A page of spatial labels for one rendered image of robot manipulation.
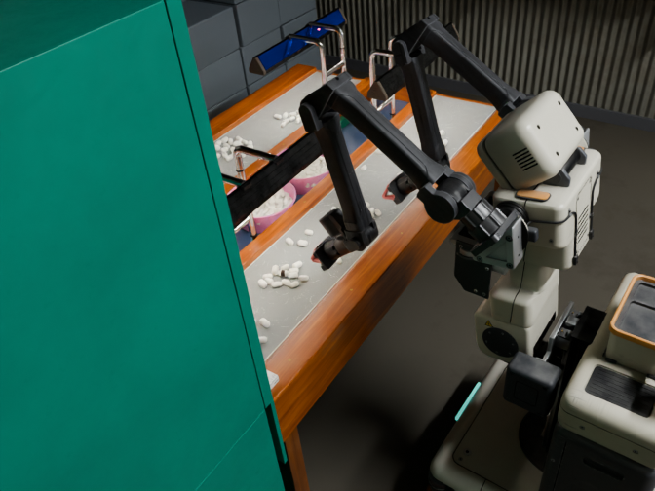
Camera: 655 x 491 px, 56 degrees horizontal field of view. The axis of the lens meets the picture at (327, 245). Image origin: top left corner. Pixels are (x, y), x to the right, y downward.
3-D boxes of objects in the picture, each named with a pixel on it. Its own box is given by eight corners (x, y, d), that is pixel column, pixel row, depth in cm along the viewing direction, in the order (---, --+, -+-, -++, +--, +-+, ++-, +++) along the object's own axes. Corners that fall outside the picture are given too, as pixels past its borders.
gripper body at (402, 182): (385, 188, 197) (401, 179, 191) (401, 172, 203) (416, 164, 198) (397, 205, 198) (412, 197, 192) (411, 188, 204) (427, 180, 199)
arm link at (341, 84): (312, 72, 135) (338, 55, 141) (292, 111, 146) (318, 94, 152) (462, 212, 132) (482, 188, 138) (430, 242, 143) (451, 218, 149)
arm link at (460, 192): (476, 215, 132) (486, 203, 136) (443, 182, 133) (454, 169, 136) (451, 234, 140) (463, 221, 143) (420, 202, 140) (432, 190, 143)
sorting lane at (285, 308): (497, 111, 274) (497, 106, 273) (232, 402, 163) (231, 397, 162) (436, 98, 289) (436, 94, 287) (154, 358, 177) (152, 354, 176)
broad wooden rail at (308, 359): (520, 144, 277) (524, 106, 265) (275, 453, 166) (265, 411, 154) (494, 138, 283) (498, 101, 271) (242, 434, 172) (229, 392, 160)
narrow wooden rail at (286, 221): (436, 111, 293) (436, 90, 286) (160, 373, 181) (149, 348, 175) (425, 109, 295) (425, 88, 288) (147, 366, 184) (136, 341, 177)
